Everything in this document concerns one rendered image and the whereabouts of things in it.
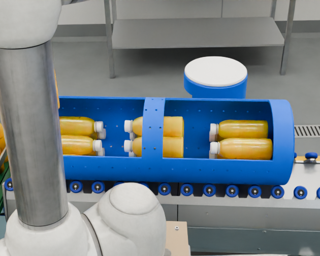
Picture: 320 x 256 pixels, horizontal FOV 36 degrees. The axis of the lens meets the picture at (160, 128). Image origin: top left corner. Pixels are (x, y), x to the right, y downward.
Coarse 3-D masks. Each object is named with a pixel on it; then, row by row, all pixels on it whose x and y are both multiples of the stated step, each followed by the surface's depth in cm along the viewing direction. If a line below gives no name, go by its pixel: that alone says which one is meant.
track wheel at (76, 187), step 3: (75, 180) 167; (78, 180) 167; (72, 183) 167; (75, 183) 167; (78, 183) 167; (81, 183) 167; (72, 186) 167; (75, 186) 166; (78, 186) 167; (81, 186) 167; (72, 189) 167; (75, 189) 167; (78, 189) 167; (81, 189) 167; (75, 192) 167; (78, 192) 167
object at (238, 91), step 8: (184, 72) 222; (184, 80) 221; (192, 88) 216; (200, 88) 212; (208, 88) 211; (216, 88) 210; (224, 88) 210; (232, 88) 211; (240, 88) 215; (192, 96) 218; (200, 96) 214; (208, 96) 213; (216, 96) 212; (224, 96) 212; (232, 96) 214; (240, 96) 217
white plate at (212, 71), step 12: (204, 60) 228; (216, 60) 228; (228, 60) 228; (192, 72) 219; (204, 72) 219; (216, 72) 219; (228, 72) 219; (240, 72) 218; (204, 84) 211; (216, 84) 210; (228, 84) 210
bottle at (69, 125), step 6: (60, 120) 170; (66, 120) 170; (72, 120) 170; (78, 120) 170; (84, 120) 170; (90, 120) 170; (60, 126) 169; (66, 126) 169; (72, 126) 169; (78, 126) 169; (84, 126) 169; (90, 126) 170; (96, 126) 170; (60, 132) 170; (66, 132) 170; (72, 132) 170; (78, 132) 170; (84, 132) 170; (90, 132) 170; (96, 132) 172
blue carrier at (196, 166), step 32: (64, 96) 167; (160, 128) 155; (192, 128) 180; (288, 128) 152; (64, 160) 156; (96, 160) 156; (128, 160) 155; (160, 160) 154; (192, 160) 154; (224, 160) 153; (256, 160) 153; (288, 160) 152
